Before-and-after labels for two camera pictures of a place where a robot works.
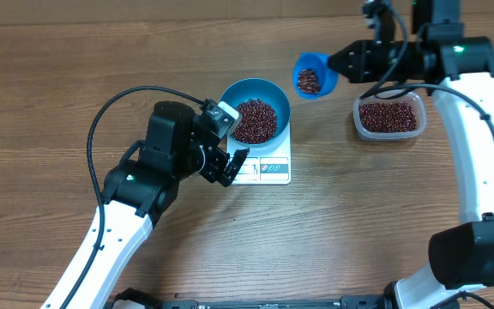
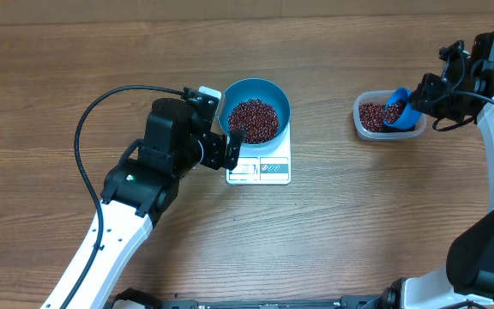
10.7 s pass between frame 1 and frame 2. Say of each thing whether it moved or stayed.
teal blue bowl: stayed
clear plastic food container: stayed
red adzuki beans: stayed
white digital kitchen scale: stayed
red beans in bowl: stayed
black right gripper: moved
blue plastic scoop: moved
